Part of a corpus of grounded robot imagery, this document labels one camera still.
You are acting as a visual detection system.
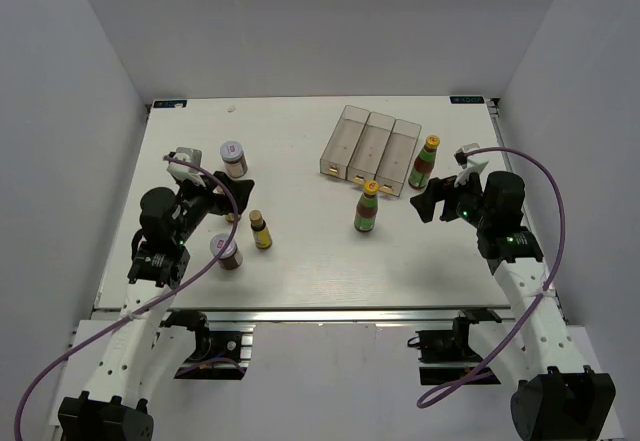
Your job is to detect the yellow label brown bottle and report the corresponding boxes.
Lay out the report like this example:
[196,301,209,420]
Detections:
[249,210,272,249]

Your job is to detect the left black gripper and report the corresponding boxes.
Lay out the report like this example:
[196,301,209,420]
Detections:
[171,171,253,245]

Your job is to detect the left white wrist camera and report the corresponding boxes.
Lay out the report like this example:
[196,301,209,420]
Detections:
[167,147,202,184]

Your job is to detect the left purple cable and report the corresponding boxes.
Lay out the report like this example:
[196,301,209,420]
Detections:
[13,156,241,441]

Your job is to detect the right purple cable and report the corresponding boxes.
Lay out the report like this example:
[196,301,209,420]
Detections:
[415,145,565,410]

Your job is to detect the sauce jar grey lid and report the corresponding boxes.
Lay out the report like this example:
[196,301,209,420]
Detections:
[209,233,243,271]
[220,141,248,179]

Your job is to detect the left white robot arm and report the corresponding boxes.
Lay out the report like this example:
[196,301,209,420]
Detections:
[58,171,254,440]

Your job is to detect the blue label sticker left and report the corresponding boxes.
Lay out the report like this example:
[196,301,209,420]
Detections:
[152,99,187,109]

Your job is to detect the purple cable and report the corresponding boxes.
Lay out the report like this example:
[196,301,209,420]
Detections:
[415,145,565,410]
[13,156,241,441]

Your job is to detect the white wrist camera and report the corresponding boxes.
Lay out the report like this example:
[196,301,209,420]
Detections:
[454,143,489,186]
[167,147,202,184]

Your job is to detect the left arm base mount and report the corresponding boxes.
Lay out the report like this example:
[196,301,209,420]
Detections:
[160,310,246,380]

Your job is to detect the blue label sticker right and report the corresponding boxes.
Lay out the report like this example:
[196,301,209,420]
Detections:
[449,95,485,105]

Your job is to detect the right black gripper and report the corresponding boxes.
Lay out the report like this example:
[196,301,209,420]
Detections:
[410,166,492,229]

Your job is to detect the clear three-slot organizer tray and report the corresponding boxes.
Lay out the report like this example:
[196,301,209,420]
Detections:
[319,105,421,197]

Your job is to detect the chili sauce bottle yellow cap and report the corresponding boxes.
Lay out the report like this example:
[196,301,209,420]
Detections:
[354,180,379,232]

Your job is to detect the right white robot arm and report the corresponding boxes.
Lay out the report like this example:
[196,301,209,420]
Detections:
[411,171,616,440]

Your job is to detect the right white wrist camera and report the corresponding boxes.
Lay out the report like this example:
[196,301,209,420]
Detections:
[454,143,489,186]

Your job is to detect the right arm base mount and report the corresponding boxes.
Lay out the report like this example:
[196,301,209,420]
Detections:
[407,308,502,386]

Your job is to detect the blue label sticker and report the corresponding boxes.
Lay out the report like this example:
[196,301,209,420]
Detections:
[152,99,187,109]
[449,95,485,105]

